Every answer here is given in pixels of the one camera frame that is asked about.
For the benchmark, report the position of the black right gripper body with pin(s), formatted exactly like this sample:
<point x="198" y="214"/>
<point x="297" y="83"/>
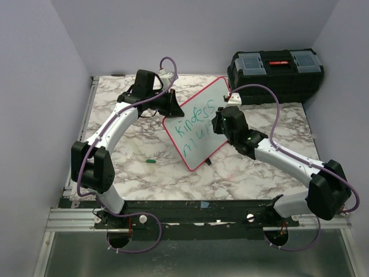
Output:
<point x="219" y="126"/>

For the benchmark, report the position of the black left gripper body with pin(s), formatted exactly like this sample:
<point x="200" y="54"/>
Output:
<point x="161" y="102"/>

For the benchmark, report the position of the pink framed whiteboard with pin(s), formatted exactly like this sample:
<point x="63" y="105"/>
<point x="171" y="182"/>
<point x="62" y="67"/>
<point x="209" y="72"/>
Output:
<point x="192" y="135"/>

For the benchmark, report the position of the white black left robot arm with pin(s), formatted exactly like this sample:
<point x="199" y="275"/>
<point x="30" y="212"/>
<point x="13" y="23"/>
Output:
<point x="91" y="164"/>

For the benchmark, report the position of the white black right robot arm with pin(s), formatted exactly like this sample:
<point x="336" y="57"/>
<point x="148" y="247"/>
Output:
<point x="327" y="191"/>

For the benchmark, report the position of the blue tape piece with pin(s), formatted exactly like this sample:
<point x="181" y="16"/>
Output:
<point x="204" y="204"/>

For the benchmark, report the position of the black plastic toolbox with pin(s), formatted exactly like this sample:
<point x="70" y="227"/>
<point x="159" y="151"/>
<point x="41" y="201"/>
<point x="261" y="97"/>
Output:
<point x="293" y="75"/>

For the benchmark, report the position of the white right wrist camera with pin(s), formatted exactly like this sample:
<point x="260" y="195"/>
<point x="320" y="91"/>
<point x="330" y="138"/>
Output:
<point x="232" y="100"/>

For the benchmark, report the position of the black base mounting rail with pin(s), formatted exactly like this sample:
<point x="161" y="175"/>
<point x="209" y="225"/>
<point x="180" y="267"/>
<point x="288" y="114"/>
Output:
<point x="147" y="220"/>

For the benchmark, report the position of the aluminium frame extrusion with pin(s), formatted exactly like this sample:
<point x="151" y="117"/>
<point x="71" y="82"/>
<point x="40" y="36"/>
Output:
<point x="68" y="217"/>

